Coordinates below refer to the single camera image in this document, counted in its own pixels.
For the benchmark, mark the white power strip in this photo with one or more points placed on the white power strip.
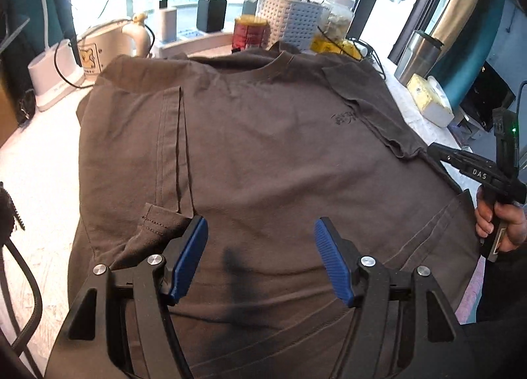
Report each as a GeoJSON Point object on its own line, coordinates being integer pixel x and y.
{"type": "Point", "coordinates": [193, 43]}

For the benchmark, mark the yellow tissue pack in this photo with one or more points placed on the yellow tissue pack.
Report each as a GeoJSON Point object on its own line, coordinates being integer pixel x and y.
{"type": "Point", "coordinates": [430, 101]}

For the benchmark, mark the white desk lamp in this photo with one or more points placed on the white desk lamp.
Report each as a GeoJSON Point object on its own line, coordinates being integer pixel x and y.
{"type": "Point", "coordinates": [57, 74]}

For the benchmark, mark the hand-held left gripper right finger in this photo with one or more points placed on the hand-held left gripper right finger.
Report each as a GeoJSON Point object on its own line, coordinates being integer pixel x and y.
{"type": "Point", "coordinates": [333, 259]}

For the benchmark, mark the brown cardboard box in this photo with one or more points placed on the brown cardboard box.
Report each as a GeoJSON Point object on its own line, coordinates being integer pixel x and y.
{"type": "Point", "coordinates": [6, 111]}

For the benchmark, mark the white charger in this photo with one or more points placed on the white charger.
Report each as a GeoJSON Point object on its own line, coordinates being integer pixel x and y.
{"type": "Point", "coordinates": [167, 25]}

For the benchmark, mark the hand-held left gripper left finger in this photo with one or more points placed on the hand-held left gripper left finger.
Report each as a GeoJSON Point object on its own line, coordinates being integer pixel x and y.
{"type": "Point", "coordinates": [185, 259]}

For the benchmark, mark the white perforated plastic basket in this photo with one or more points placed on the white perforated plastic basket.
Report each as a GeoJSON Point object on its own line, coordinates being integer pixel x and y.
{"type": "Point", "coordinates": [294, 19]}

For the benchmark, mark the white duck-shaped bottle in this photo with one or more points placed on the white duck-shaped bottle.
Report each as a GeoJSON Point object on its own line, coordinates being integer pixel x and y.
{"type": "Point", "coordinates": [138, 35]}

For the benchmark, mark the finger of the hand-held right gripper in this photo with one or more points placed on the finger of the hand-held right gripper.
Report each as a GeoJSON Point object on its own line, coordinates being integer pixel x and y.
{"type": "Point", "coordinates": [446, 155]}

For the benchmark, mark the yellow packet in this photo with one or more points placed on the yellow packet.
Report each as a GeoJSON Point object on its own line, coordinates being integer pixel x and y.
{"type": "Point", "coordinates": [335, 46]}

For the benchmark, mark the person's dark clothing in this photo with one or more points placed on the person's dark clothing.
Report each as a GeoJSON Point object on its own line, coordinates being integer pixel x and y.
{"type": "Point", "coordinates": [498, 313]}

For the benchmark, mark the grey t-shirt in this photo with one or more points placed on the grey t-shirt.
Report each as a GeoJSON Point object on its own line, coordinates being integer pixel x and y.
{"type": "Point", "coordinates": [263, 148]}

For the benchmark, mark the white textured tablecloth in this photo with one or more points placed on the white textured tablecloth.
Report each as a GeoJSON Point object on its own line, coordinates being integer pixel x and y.
{"type": "Point", "coordinates": [39, 165]}

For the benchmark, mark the steel tumbler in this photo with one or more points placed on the steel tumbler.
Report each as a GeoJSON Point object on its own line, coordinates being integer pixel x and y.
{"type": "Point", "coordinates": [416, 58]}

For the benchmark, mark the person's right hand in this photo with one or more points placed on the person's right hand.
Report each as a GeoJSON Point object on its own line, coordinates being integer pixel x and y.
{"type": "Point", "coordinates": [512, 224]}

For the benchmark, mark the red can with yellow lid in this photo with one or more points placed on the red can with yellow lid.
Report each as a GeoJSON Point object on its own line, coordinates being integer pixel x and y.
{"type": "Point", "coordinates": [250, 33]}

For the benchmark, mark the white box appliance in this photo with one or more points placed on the white box appliance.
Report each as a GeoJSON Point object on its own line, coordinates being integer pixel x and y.
{"type": "Point", "coordinates": [105, 45]}

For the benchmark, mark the black charger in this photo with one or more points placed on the black charger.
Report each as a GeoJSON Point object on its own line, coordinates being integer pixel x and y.
{"type": "Point", "coordinates": [212, 14]}

